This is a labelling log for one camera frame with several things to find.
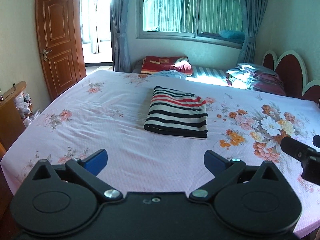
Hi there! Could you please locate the striped knit child sweater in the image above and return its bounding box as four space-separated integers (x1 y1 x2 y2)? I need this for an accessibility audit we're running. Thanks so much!
144 86 208 139

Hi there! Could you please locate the floral white bed sheet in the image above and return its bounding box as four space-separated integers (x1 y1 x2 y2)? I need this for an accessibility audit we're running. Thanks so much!
1 70 319 237

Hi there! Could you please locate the wooden bedside furniture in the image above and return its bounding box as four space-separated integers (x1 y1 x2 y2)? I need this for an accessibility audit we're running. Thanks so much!
0 81 27 159

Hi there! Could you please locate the red heart-shaped headboard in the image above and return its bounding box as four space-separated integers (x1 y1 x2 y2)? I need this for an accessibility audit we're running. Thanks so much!
262 50 319 104

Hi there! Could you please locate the stack of folded bedding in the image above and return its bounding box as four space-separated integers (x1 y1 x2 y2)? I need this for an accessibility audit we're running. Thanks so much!
226 63 286 96

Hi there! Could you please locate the striped small mattress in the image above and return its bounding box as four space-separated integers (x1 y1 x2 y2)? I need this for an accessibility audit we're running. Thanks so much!
191 66 227 80

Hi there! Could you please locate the light blue cloth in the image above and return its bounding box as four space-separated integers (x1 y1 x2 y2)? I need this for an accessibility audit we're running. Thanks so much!
153 70 187 80

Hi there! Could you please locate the red folded blanket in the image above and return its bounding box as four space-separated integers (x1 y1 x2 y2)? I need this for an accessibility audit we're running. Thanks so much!
141 56 193 76

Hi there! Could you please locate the teal cloth on windowsill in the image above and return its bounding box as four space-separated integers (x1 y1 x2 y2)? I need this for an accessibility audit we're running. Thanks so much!
219 30 245 40

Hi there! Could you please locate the brown wooden door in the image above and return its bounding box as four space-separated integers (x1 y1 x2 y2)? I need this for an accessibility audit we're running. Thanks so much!
35 0 86 101

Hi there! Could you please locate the large window with blinds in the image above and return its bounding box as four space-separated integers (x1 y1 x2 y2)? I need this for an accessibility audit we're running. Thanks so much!
138 0 244 47

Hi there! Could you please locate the right blue-grey curtain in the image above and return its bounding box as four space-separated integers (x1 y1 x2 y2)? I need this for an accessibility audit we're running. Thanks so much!
238 0 268 63

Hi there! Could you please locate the blue-grey curtain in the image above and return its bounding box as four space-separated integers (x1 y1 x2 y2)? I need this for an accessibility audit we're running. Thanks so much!
110 0 131 73
238 0 268 63

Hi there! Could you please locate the left blue-grey curtain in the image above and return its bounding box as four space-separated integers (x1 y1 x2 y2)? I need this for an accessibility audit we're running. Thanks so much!
110 0 131 73

